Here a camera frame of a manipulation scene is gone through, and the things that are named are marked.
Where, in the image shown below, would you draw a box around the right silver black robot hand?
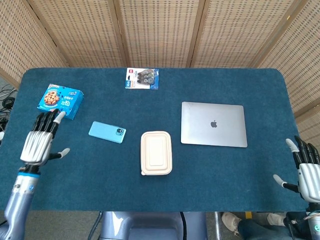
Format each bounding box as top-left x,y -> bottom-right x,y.
272,135 -> 320,205

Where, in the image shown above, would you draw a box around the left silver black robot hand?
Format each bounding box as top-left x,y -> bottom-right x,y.
19,109 -> 71,166

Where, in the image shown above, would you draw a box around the smartphone with blue back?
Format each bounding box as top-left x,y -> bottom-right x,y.
88,120 -> 127,145

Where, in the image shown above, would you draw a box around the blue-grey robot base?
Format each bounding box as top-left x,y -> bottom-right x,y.
99,211 -> 209,240

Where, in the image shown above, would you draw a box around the woven bamboo screen panel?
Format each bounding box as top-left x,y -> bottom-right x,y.
0,0 -> 69,85
26,0 -> 129,68
257,0 -> 320,141
113,0 -> 207,69
191,0 -> 312,69

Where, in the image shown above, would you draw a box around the white sneaker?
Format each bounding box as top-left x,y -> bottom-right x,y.
221,211 -> 242,236
266,212 -> 286,227

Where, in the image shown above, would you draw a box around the blue cookie box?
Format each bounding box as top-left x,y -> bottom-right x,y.
36,83 -> 85,121

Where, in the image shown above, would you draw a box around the blue jeans leg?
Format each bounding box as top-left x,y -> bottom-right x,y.
237,219 -> 293,240

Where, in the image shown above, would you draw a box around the silver closed laptop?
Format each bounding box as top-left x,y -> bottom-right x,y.
180,101 -> 248,148

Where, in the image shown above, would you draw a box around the dark blue table mat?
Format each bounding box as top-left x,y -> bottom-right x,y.
0,67 -> 310,213

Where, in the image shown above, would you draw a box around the beige lidded lunch box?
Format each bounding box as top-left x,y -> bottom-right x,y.
139,130 -> 173,176

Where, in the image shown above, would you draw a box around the correction tape blister pack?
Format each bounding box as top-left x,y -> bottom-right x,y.
124,67 -> 160,90

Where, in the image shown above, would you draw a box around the black floor cable bundle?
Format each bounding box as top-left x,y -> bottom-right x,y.
0,83 -> 19,133

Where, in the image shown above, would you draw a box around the blue cable beside base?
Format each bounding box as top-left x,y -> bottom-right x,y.
91,211 -> 104,240

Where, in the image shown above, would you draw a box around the black cable on base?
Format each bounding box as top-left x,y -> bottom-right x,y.
179,211 -> 188,240

